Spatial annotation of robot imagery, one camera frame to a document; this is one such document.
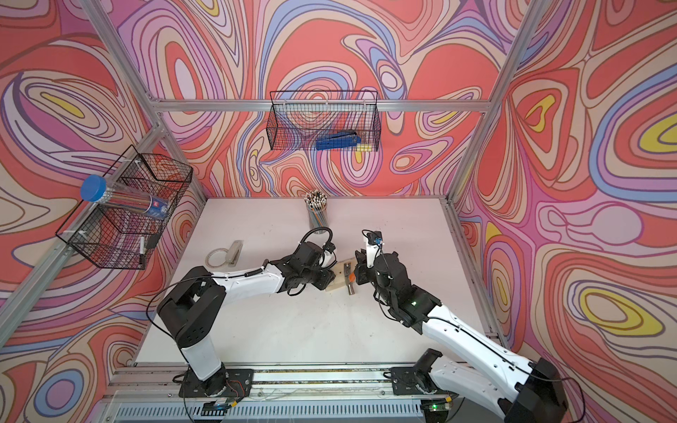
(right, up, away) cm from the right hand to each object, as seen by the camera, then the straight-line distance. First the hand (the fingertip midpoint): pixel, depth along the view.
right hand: (359, 259), depth 77 cm
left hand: (-8, -8, +14) cm, 18 cm away
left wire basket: (-69, +7, -6) cm, 69 cm away
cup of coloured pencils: (-15, +18, +18) cm, 29 cm away
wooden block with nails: (-6, -9, +13) cm, 17 cm away
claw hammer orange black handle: (-2, -8, +9) cm, 12 cm away
